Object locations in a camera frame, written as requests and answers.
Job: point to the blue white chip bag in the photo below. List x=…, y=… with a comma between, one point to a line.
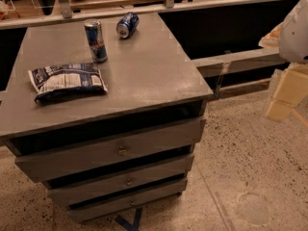
x=55, y=81

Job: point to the blue pepsi can lying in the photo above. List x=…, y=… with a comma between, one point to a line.
x=127, y=25

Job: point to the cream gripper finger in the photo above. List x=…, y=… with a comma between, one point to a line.
x=271, y=39
x=292, y=88

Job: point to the grey metal railing frame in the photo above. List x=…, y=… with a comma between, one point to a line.
x=212, y=32

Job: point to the grey drawer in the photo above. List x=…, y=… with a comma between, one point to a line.
x=127, y=201
x=121, y=181
x=54, y=164

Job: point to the upright red bull can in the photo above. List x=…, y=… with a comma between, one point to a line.
x=95, y=39

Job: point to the grey drawer cabinet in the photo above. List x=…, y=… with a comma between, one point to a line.
x=150, y=81

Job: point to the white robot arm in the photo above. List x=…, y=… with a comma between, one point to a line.
x=291, y=38

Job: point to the middle grey drawer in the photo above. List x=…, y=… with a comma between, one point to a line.
x=121, y=181

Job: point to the top grey drawer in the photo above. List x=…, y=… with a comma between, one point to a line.
x=54, y=164

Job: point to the bottom grey drawer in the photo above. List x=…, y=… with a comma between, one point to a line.
x=127, y=201

